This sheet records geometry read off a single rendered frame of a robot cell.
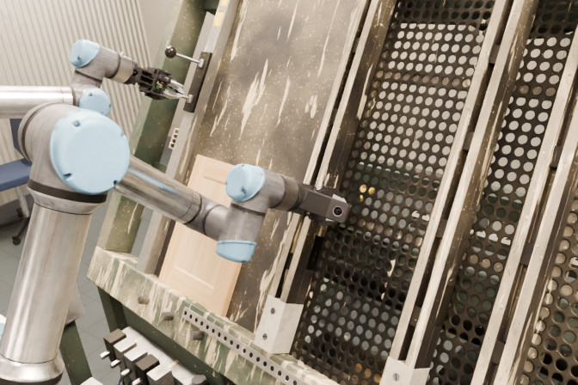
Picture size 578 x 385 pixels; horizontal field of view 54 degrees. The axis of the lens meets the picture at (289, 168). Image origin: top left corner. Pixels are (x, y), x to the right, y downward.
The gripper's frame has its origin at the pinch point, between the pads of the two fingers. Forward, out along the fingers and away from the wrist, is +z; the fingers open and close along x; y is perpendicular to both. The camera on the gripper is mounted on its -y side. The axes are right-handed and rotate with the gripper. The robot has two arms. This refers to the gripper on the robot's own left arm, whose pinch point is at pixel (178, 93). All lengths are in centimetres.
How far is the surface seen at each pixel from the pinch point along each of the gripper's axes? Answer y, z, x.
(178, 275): 13, 10, -53
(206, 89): -0.6, 10.2, 4.4
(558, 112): 109, 5, 10
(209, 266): 25, 11, -46
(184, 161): -0.6, 10.2, -19.6
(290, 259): 57, 5, -34
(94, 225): -232, 124, -89
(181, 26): -24.6, 9.6, 24.8
